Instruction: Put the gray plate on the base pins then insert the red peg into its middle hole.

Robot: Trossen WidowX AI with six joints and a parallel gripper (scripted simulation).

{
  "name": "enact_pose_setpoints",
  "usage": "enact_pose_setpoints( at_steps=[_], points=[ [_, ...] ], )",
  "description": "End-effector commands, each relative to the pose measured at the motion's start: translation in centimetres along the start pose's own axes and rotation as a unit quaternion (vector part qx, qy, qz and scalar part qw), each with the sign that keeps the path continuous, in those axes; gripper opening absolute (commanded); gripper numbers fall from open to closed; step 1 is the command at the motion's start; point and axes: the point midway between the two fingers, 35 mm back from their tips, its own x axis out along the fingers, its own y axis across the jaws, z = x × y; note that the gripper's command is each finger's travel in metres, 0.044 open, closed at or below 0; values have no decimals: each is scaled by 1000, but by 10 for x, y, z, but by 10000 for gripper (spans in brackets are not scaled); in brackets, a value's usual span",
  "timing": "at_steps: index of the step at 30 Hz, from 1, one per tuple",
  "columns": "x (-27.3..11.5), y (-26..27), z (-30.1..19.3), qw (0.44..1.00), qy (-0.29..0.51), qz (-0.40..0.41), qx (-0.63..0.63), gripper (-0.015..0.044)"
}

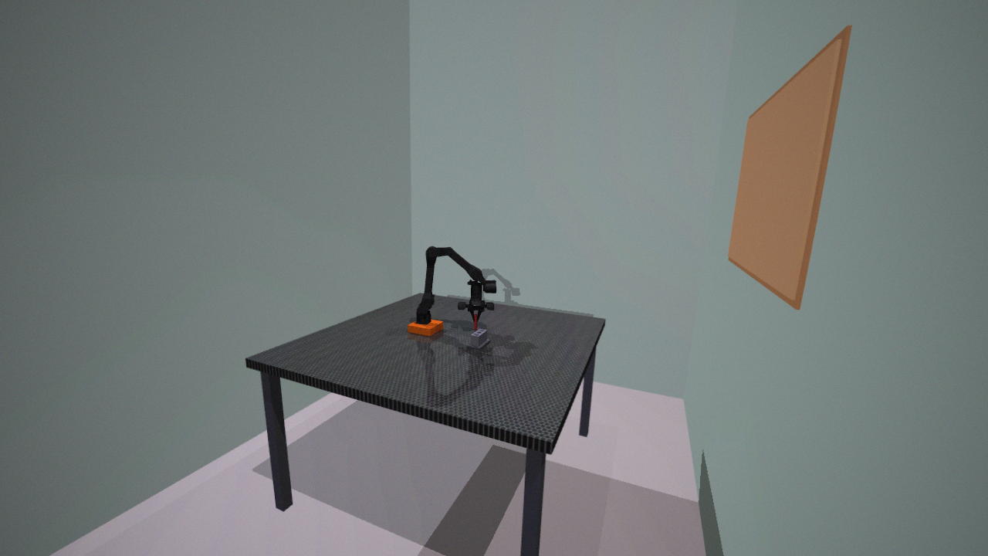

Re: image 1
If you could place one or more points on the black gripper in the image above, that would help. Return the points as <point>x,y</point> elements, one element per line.
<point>462,306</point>

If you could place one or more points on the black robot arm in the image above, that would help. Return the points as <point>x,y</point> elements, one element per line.
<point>489,286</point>

